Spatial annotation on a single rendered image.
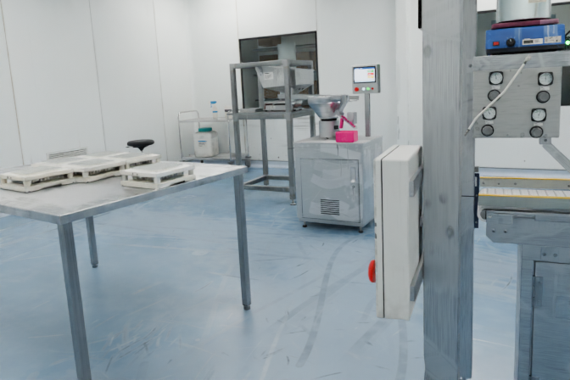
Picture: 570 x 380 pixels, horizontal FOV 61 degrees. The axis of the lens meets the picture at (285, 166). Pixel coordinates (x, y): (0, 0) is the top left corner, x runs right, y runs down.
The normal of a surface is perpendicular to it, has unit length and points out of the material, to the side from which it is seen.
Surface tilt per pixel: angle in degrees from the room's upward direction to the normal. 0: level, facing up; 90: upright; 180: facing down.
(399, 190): 90
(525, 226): 90
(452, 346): 90
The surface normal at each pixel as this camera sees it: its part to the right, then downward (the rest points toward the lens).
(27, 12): 0.88, 0.04
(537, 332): -0.38, 0.17
